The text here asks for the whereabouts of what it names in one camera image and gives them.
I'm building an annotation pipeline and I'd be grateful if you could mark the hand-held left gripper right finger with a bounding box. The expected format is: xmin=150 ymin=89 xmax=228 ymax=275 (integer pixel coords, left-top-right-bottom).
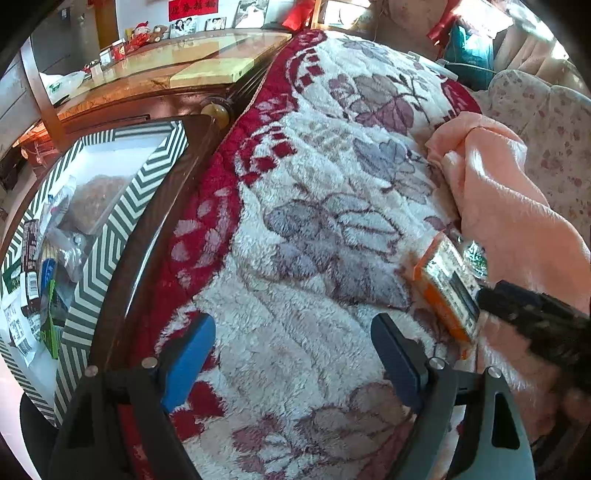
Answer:
xmin=370 ymin=313 xmax=536 ymax=480

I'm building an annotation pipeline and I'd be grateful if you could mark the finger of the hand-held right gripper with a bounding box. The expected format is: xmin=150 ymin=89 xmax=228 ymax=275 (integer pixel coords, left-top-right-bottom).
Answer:
xmin=478 ymin=281 xmax=591 ymax=393

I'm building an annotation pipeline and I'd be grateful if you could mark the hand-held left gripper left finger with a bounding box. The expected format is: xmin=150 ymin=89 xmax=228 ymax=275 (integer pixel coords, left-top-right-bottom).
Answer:
xmin=46 ymin=314 xmax=217 ymax=480

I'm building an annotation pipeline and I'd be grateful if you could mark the orange snack packet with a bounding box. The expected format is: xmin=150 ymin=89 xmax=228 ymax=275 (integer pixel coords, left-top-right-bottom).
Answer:
xmin=402 ymin=233 xmax=483 ymax=361

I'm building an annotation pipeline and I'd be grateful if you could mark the light green pea packet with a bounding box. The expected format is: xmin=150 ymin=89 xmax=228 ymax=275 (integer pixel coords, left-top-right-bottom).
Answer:
xmin=41 ymin=279 xmax=70 ymax=360

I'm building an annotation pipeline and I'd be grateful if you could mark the striped cardboard box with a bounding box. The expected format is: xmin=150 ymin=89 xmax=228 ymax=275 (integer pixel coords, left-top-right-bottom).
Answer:
xmin=0 ymin=117 xmax=190 ymax=428

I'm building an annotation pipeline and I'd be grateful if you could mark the dark green cracker packet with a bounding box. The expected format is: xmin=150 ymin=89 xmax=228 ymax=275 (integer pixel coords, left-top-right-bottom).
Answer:
xmin=0 ymin=265 xmax=24 ymax=298

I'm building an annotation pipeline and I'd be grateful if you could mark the pink quilted blanket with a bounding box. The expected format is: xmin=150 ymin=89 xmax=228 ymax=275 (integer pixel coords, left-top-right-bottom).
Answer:
xmin=425 ymin=112 xmax=591 ymax=444

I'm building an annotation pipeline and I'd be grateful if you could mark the floral fleece blanket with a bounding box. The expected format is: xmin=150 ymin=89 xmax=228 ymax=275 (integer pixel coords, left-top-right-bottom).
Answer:
xmin=117 ymin=30 xmax=485 ymax=480

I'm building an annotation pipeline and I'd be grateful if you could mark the clear wrapped dark snack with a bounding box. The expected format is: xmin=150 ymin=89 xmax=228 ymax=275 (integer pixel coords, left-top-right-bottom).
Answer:
xmin=44 ymin=226 xmax=88 ymax=282

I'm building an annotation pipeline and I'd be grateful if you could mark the blue and white packet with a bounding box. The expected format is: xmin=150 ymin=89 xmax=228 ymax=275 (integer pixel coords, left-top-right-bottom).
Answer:
xmin=39 ymin=257 xmax=57 ymax=301

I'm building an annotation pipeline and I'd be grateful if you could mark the packet with white label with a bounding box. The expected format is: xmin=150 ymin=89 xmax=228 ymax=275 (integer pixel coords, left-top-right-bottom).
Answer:
xmin=4 ymin=299 xmax=40 ymax=366

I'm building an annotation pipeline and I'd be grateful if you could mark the clear bag of brown pastry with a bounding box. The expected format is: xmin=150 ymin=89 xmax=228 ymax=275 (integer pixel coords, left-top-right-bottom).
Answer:
xmin=69 ymin=174 xmax=132 ymax=232

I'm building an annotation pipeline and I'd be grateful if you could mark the dark brown snack packet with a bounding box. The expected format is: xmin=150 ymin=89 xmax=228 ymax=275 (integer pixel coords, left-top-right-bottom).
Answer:
xmin=23 ymin=219 xmax=42 ymax=315

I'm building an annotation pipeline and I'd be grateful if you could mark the brass round knob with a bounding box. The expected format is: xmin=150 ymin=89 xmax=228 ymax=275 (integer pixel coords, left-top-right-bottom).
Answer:
xmin=201 ymin=102 xmax=230 ymax=129

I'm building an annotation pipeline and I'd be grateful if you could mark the teal bag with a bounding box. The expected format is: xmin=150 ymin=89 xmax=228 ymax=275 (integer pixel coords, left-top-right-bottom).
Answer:
xmin=445 ymin=23 xmax=497 ymax=90

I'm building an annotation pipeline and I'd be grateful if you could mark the red cloth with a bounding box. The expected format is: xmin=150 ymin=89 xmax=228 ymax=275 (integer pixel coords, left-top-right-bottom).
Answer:
xmin=427 ymin=0 xmax=467 ymax=40

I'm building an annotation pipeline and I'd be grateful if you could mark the white plastic bag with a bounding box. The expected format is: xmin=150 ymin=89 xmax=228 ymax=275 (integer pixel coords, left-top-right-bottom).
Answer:
xmin=39 ymin=70 xmax=86 ymax=107

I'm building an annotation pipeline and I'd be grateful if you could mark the glass-top wooden table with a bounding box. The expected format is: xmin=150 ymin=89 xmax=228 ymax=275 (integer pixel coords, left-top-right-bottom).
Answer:
xmin=39 ymin=30 xmax=294 ymax=134

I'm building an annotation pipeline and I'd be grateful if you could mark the cream floral cloth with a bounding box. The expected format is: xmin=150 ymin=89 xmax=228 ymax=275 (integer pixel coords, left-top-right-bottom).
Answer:
xmin=369 ymin=0 xmax=444 ymax=61

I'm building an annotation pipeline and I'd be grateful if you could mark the red and white doll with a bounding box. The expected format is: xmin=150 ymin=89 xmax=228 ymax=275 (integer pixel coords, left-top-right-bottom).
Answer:
xmin=127 ymin=21 xmax=151 ymax=49

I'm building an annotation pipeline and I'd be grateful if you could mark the light wooden chair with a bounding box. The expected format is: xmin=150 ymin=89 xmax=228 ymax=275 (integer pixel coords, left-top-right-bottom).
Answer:
xmin=311 ymin=0 xmax=384 ymax=33

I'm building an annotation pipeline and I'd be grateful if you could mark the red bag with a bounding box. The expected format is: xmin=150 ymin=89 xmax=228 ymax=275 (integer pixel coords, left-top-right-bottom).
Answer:
xmin=281 ymin=0 xmax=315 ymax=31

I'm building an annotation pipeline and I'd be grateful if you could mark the red wall banner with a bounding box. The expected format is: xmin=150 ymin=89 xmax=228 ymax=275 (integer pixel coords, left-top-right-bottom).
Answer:
xmin=168 ymin=0 xmax=219 ymax=21

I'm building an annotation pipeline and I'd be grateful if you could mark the large photo frame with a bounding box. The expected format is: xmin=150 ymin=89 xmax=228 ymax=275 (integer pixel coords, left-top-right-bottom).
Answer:
xmin=233 ymin=0 xmax=269 ymax=29

